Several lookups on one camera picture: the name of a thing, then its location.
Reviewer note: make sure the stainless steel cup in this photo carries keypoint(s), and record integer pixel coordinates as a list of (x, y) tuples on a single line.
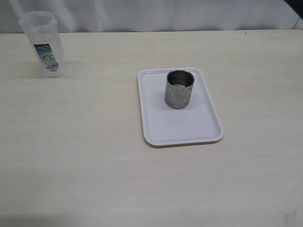
[(178, 90)]

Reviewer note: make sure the clear plastic water pitcher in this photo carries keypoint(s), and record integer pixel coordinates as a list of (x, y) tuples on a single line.
[(41, 30)]

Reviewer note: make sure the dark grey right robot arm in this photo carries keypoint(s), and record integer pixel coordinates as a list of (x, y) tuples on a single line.
[(297, 6)]

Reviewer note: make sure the white rectangular plastic tray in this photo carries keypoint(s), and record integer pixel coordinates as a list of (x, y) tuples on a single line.
[(163, 126)]

